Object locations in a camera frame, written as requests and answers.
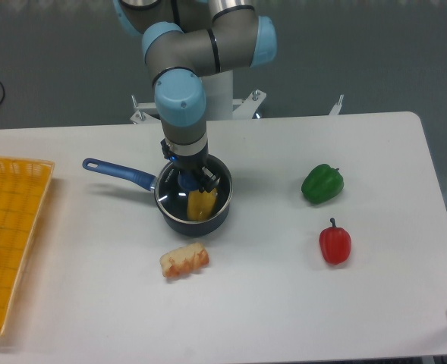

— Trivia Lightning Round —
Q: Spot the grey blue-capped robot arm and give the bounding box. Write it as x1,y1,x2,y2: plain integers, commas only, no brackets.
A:
113,1,277,192

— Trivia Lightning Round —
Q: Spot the toy bread roll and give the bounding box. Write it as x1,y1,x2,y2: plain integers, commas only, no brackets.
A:
159,243,209,278

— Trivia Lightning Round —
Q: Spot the yellow plastic basket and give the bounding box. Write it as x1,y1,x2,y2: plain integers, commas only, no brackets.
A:
0,156,55,336

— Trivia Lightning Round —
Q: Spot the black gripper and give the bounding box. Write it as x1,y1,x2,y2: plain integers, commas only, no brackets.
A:
160,137,221,193

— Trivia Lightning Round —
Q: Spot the red bell pepper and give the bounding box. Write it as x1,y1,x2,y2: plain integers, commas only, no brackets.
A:
319,218,351,265

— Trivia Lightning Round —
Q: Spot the dark pot with blue handle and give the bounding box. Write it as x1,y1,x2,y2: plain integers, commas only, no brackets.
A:
82,158,227,237

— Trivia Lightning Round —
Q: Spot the green bell pepper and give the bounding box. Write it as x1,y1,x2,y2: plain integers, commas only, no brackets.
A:
301,164,345,205

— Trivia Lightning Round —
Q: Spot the glass lid with blue knob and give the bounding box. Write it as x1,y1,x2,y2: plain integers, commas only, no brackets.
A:
154,155,233,229

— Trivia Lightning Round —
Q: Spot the yellow bell pepper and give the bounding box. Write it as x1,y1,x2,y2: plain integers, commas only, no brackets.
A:
187,189,218,221

